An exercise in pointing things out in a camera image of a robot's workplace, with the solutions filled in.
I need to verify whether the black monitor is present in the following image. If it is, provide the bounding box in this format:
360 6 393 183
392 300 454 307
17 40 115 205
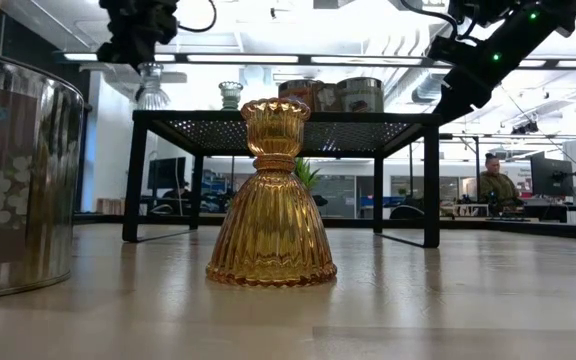
146 156 188 191

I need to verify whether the black aluminium table frame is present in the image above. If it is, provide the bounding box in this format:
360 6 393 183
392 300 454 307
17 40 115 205
72 212 576 242

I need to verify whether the black background desk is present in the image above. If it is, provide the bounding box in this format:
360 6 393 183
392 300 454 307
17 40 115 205
487 202 576 224

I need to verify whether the amber glass candlestick holder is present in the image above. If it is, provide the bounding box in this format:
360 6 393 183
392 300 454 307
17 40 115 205
205 97 339 289

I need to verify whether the green glass candlestick holder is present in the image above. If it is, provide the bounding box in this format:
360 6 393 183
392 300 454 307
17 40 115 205
217 80 245 112

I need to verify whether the black perforated metal riser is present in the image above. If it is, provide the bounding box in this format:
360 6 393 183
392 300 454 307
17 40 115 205
121 109 443 250

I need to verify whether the black track spotlight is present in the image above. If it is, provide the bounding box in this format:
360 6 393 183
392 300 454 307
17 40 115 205
511 119 540 136

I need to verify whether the overhead light bar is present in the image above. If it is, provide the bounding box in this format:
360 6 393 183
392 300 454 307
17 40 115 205
52 51 576 70

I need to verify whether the clear glass candlestick holder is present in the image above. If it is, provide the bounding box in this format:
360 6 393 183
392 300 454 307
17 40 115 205
134 61 173 112

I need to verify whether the black monitor on arm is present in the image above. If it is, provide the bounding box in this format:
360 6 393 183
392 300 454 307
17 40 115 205
529 151 576 199

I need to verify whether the person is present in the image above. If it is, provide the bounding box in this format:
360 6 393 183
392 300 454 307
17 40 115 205
477 153 522 207

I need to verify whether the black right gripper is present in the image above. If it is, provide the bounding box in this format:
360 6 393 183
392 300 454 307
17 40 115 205
427 34 507 124

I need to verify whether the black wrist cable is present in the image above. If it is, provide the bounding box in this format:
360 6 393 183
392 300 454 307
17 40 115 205
400 0 462 39
176 0 218 34

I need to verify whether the silver ventilation duct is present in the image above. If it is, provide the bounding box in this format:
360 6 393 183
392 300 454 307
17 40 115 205
386 19 449 104

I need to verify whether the small green potted plant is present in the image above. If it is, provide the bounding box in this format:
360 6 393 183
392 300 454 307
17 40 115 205
293 157 322 192

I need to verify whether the black chair back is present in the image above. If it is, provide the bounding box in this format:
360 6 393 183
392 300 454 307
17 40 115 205
388 204 425 220

